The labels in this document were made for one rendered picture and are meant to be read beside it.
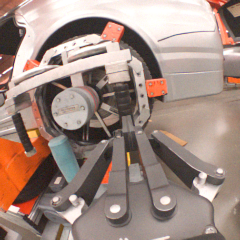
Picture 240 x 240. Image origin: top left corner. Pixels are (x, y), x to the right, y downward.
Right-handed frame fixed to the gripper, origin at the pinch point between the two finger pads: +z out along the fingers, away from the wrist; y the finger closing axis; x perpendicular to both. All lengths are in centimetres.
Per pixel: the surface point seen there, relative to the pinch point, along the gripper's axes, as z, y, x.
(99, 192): 40, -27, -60
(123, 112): 10.2, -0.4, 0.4
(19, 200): 19, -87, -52
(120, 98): 10.4, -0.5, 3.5
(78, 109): 18.0, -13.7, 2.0
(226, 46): 225, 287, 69
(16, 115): 11.0, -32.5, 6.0
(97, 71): 58, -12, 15
